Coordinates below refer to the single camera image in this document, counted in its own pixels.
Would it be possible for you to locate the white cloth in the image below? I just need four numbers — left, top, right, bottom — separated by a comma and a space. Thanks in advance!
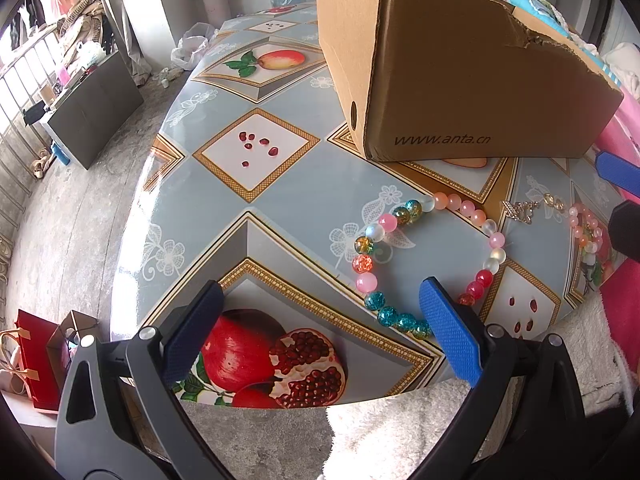
599, 42, 640, 92

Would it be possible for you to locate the white plastic bag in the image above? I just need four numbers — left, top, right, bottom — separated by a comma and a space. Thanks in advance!
171, 22, 218, 72

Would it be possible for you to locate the fruit print tablecloth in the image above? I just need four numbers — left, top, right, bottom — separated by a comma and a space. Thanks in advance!
111, 2, 631, 411

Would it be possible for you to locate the red gift bag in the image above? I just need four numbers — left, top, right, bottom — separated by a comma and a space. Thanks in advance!
12, 309, 71, 411

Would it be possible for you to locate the pile of clothes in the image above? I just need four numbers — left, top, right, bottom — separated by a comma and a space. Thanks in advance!
59, 0, 121, 63

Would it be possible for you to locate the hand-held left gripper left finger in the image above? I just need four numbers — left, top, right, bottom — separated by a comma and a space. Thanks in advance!
54, 280, 226, 480

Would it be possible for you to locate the metal railing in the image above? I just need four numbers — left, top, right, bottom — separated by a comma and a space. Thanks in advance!
0, 22, 68, 281

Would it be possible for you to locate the grey cabinet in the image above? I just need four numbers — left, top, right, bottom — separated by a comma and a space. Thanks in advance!
47, 50, 146, 170

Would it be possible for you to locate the cyan cloth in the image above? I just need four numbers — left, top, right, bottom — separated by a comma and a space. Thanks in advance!
502, 0, 571, 33

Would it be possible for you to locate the white fluffy towel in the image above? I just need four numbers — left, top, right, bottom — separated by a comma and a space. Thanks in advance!
325, 290, 640, 480

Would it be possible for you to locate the brown paper bag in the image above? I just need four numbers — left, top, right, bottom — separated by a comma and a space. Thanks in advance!
47, 310, 99, 361

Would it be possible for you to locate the dark hanging garment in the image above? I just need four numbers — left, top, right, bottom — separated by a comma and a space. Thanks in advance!
9, 0, 48, 38

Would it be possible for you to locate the brown cardboard box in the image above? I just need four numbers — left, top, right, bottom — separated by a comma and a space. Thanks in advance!
314, 0, 625, 162

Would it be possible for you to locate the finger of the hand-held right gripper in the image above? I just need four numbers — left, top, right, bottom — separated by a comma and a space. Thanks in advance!
610, 200, 640, 262
595, 149, 640, 202

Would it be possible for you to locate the pink orange bead bracelet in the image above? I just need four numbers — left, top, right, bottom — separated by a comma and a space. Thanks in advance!
567, 203, 613, 283

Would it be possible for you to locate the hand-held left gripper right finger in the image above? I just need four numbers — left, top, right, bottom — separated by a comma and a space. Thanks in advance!
417, 276, 601, 480

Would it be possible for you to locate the gold chain bracelet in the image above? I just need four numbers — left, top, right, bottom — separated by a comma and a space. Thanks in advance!
502, 192, 566, 224

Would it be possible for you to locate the large multicolour bead bracelet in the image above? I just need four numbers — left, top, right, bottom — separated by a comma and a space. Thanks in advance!
352, 192, 507, 339

